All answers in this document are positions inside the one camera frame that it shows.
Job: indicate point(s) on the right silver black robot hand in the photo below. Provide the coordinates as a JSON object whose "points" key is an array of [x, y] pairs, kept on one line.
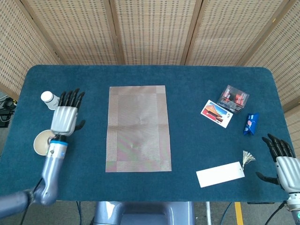
{"points": [[289, 173]]}

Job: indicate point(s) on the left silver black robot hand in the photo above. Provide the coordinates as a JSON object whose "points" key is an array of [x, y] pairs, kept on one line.
{"points": [[64, 120]]}

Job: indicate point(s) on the small white ceramic bowl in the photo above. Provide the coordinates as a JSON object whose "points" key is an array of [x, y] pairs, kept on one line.
{"points": [[41, 143]]}

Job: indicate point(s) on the woven grey placemat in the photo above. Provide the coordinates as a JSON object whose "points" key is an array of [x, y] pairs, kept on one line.
{"points": [[138, 131]]}

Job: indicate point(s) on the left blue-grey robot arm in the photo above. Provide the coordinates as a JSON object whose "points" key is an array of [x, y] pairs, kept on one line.
{"points": [[51, 171]]}

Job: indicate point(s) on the upturned white paper cup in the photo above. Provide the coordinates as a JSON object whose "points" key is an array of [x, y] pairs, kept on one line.
{"points": [[48, 98]]}

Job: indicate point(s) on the blue cookie snack packet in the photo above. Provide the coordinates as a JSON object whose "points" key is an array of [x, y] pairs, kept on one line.
{"points": [[250, 124]]}

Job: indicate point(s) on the white paper tag with tassel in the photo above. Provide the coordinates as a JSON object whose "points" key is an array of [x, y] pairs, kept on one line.
{"points": [[219, 174]]}

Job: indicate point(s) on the blue carpet table cover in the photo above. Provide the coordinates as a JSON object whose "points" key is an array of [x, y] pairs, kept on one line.
{"points": [[140, 75]]}

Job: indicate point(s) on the woven bamboo screen panel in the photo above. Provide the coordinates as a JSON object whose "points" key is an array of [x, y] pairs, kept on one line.
{"points": [[154, 30], [14, 47], [234, 30], [286, 58], [70, 30]]}

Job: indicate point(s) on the clear box with red-black print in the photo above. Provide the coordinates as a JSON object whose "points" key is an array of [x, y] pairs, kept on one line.
{"points": [[233, 99]]}

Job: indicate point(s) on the postcard with red palace picture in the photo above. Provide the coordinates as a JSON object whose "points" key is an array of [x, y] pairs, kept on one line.
{"points": [[216, 113]]}

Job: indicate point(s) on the blue-grey robot torso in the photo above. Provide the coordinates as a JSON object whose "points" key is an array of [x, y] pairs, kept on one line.
{"points": [[143, 214]]}

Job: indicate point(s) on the white metal post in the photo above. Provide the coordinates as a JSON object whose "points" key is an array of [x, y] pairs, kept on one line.
{"points": [[208, 213]]}

